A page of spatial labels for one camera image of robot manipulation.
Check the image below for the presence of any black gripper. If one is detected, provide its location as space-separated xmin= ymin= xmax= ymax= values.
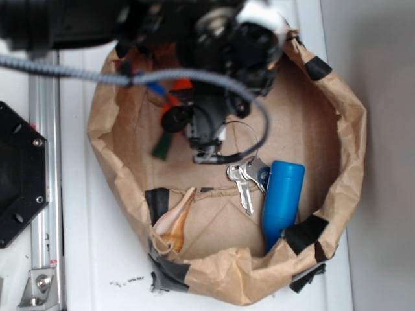
xmin=176 ymin=1 xmax=288 ymax=96

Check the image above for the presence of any orange toy carrot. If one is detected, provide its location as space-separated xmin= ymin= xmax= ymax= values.
xmin=152 ymin=78 xmax=193 ymax=160

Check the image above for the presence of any silver key bunch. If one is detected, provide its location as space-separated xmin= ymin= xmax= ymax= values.
xmin=227 ymin=155 xmax=270 ymax=216

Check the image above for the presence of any blue plastic bottle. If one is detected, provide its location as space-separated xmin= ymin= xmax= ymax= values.
xmin=261 ymin=161 xmax=305 ymax=253

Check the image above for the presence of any brown paper bag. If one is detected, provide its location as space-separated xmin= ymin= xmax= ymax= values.
xmin=88 ymin=29 xmax=367 ymax=306

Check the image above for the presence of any seashell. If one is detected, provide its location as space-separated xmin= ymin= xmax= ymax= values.
xmin=153 ymin=187 xmax=197 ymax=253

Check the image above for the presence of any wire key ring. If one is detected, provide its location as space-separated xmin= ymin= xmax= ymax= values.
xmin=223 ymin=121 xmax=263 ymax=159

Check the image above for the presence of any grey braided cable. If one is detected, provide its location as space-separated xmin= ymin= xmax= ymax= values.
xmin=0 ymin=54 xmax=270 ymax=165

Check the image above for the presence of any aluminium rail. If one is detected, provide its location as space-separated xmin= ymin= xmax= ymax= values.
xmin=18 ymin=51 xmax=67 ymax=311

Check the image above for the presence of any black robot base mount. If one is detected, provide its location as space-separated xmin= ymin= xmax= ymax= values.
xmin=1 ymin=102 xmax=47 ymax=249

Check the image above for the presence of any metal corner bracket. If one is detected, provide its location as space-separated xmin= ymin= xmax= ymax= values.
xmin=16 ymin=268 xmax=60 ymax=311

